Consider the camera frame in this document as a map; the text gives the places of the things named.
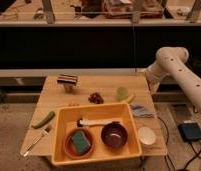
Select yellow banana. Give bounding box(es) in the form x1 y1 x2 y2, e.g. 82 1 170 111
122 94 135 103

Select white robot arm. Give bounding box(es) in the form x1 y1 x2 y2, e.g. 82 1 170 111
145 47 201 114

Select blue grey cloth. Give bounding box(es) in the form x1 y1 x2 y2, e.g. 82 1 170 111
130 103 154 118

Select green pear toy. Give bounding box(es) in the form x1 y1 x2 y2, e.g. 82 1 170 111
116 87 129 101

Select black box device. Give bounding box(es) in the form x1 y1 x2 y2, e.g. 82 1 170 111
178 123 201 142

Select dark red grapes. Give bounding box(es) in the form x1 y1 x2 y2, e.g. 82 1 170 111
88 92 104 104

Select purple bowl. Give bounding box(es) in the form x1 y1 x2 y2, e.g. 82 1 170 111
101 123 128 149

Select small orange object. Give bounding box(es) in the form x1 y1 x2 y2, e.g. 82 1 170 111
68 102 80 107

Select yellow plastic bin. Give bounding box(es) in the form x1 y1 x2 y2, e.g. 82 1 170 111
52 103 142 166

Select striped block on stand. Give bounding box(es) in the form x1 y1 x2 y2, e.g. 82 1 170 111
57 74 78 93

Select green sponge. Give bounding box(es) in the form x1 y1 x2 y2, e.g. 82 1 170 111
71 130 91 155

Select orange bowl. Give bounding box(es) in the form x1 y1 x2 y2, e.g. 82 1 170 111
63 128 94 160

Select wooden table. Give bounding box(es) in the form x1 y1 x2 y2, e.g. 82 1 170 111
30 75 167 156

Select green cucumber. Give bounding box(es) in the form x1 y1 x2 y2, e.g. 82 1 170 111
31 111 55 129

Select silver fork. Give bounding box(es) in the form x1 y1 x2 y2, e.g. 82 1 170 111
23 125 52 157

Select black cable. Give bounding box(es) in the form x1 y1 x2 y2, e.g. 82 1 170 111
157 104 201 171

